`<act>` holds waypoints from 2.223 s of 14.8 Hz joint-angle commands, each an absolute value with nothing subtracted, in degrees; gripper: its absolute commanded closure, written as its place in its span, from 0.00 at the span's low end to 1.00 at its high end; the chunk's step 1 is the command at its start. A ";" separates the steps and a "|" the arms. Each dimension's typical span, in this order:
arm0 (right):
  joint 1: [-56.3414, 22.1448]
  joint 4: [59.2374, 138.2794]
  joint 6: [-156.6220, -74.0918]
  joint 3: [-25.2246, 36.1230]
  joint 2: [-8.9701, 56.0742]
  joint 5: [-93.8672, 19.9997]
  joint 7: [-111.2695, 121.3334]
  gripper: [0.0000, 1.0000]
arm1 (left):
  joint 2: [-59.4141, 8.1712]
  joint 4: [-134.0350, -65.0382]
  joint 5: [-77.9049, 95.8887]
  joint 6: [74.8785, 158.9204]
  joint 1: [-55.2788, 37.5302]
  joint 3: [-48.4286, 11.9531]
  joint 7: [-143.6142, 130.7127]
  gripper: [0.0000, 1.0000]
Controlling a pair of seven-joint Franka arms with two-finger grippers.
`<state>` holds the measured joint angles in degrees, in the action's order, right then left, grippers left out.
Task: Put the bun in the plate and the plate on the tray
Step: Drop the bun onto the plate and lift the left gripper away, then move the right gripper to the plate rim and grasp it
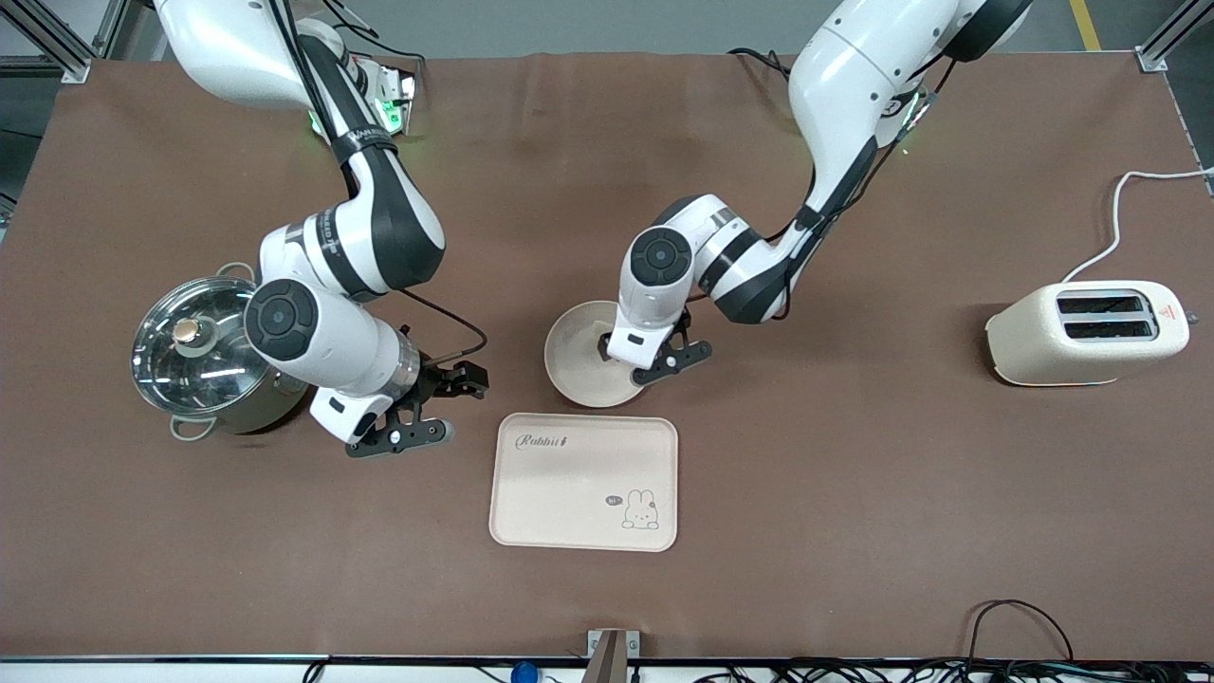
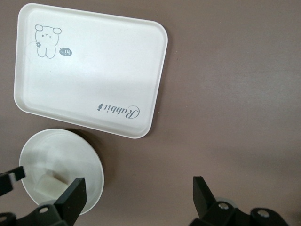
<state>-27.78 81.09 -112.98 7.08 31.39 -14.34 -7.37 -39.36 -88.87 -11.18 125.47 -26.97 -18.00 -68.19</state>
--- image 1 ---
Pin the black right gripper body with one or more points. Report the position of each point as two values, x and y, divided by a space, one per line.
440 382

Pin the round cream plate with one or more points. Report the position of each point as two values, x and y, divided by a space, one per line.
574 360

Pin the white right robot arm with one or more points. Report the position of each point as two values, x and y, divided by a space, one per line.
379 228

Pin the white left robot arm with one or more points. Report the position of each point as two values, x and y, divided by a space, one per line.
844 85

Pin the cream rabbit print tray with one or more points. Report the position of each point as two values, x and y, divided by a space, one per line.
569 493

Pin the grey electric cooking pot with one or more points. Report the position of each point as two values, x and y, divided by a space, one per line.
247 413

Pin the glass pot lid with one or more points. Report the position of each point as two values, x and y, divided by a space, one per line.
204 375

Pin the blue round knob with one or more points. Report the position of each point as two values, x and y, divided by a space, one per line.
524 673

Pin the brown table mat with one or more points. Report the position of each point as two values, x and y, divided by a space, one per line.
854 569

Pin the cream two-slot toaster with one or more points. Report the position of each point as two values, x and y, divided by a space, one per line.
1024 346

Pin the metal arm base bracket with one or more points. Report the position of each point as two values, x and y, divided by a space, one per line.
403 95

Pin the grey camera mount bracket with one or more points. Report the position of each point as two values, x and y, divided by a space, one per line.
612 659

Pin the aluminium frame profile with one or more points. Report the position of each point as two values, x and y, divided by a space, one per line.
1162 47
57 43

